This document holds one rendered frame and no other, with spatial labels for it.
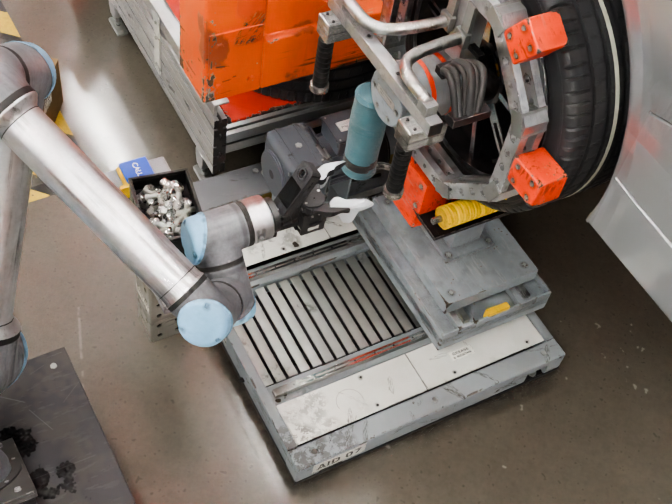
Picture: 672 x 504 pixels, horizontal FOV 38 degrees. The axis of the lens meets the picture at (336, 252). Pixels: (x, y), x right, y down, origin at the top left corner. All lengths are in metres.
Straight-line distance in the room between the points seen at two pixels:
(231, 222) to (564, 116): 0.69
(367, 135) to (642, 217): 0.69
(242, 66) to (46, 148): 0.85
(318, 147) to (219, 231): 0.83
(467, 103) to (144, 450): 1.21
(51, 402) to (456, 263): 1.11
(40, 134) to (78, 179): 0.10
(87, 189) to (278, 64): 0.94
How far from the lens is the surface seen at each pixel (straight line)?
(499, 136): 2.25
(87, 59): 3.43
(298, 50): 2.54
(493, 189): 2.11
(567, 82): 1.97
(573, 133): 2.01
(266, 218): 1.85
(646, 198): 1.98
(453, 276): 2.63
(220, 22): 2.36
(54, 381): 2.29
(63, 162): 1.74
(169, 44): 2.97
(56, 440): 2.22
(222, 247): 1.83
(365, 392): 2.55
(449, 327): 2.62
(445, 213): 2.34
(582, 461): 2.70
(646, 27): 1.87
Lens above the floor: 2.26
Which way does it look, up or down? 52 degrees down
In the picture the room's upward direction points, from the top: 12 degrees clockwise
